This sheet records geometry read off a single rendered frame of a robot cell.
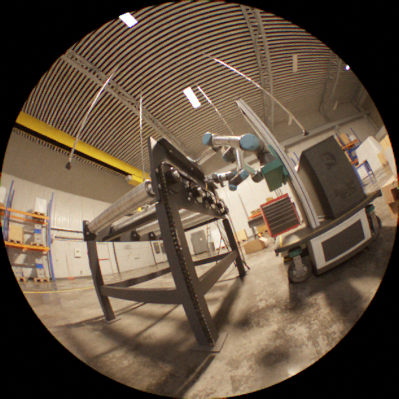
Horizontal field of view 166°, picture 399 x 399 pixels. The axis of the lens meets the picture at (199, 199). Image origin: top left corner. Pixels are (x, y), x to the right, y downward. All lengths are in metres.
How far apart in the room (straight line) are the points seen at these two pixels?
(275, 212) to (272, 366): 2.93
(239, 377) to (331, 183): 1.10
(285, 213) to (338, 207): 2.25
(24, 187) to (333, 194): 11.17
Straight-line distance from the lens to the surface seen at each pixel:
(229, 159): 1.44
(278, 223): 3.16
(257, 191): 11.49
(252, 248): 3.22
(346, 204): 1.10
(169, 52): 8.03
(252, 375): 0.59
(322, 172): 1.07
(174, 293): 0.67
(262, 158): 1.03
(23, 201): 10.12
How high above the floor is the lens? 0.50
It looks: 19 degrees up
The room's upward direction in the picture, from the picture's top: 18 degrees counter-clockwise
